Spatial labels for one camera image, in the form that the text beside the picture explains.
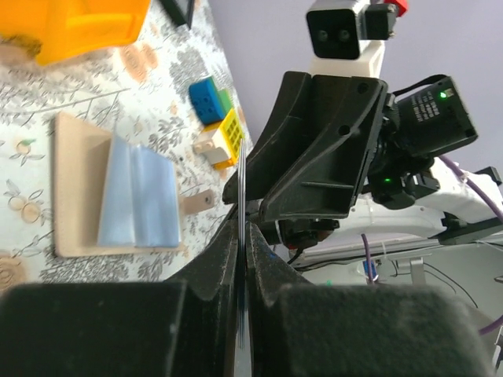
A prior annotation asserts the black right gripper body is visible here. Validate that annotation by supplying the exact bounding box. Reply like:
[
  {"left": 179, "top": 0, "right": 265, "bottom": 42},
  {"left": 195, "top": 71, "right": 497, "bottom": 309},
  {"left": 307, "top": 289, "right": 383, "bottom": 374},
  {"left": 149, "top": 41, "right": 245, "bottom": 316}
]
[{"left": 245, "top": 71, "right": 477, "bottom": 249}]

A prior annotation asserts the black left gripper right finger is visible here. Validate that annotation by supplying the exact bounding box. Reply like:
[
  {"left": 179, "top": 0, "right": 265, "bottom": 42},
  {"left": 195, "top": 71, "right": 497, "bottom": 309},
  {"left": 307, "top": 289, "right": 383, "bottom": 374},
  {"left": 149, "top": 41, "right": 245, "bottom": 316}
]
[{"left": 246, "top": 224, "right": 495, "bottom": 376}]

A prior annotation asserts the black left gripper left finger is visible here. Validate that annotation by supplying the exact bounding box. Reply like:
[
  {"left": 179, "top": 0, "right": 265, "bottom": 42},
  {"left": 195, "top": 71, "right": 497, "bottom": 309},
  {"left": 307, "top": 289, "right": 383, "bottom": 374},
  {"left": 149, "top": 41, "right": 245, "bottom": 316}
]
[{"left": 1, "top": 223, "right": 238, "bottom": 376}]

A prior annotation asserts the black credit card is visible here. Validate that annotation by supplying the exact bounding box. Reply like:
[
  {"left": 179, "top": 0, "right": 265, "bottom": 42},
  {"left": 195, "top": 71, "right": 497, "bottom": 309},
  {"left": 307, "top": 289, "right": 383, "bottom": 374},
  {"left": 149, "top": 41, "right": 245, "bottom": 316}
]
[{"left": 235, "top": 139, "right": 252, "bottom": 376}]

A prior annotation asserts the yellow plastic bin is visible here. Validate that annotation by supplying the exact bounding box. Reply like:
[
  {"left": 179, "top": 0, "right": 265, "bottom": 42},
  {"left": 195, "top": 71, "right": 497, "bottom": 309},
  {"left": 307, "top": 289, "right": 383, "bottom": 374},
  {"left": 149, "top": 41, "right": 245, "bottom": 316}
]
[{"left": 1, "top": 0, "right": 150, "bottom": 65}]

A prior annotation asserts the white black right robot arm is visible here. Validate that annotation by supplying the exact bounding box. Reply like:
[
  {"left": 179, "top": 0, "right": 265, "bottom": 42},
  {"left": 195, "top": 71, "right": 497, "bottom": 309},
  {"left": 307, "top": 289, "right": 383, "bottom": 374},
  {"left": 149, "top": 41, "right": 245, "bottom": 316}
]
[{"left": 245, "top": 71, "right": 502, "bottom": 250}]

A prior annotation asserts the colourful toy block cluster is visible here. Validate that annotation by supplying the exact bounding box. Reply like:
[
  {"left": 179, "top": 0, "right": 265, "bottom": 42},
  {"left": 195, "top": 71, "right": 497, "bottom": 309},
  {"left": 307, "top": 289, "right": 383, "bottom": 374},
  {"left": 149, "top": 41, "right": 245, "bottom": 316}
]
[{"left": 189, "top": 76, "right": 244, "bottom": 170}]

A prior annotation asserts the floral patterned table mat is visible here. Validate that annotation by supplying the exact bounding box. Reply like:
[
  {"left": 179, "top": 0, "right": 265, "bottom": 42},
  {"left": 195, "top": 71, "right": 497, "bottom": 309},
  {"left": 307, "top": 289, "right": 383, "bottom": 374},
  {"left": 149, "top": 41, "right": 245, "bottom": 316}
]
[{"left": 1, "top": 1, "right": 248, "bottom": 291}]

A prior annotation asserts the black silver chessboard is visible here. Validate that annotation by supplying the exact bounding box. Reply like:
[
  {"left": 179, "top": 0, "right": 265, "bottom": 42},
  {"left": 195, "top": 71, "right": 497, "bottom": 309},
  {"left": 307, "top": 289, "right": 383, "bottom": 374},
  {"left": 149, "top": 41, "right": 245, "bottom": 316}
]
[{"left": 160, "top": 0, "right": 196, "bottom": 28}]

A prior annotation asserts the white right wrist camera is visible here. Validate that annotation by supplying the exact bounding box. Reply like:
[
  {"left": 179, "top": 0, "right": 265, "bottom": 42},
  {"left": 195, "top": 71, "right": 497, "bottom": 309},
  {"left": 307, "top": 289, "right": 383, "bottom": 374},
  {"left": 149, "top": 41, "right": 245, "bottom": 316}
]
[{"left": 306, "top": 0, "right": 409, "bottom": 79}]

